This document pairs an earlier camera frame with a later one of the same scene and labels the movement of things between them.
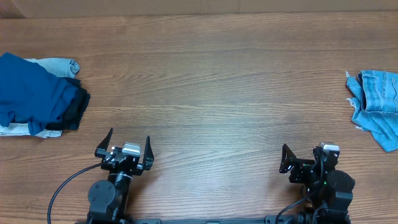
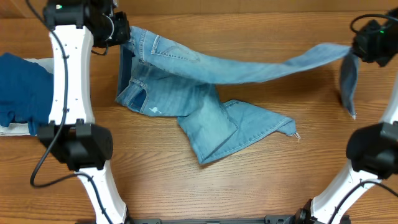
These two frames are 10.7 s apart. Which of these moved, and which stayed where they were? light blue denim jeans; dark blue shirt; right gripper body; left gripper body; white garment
Moved: light blue denim jeans; right gripper body; left gripper body
Stayed: white garment; dark blue shirt
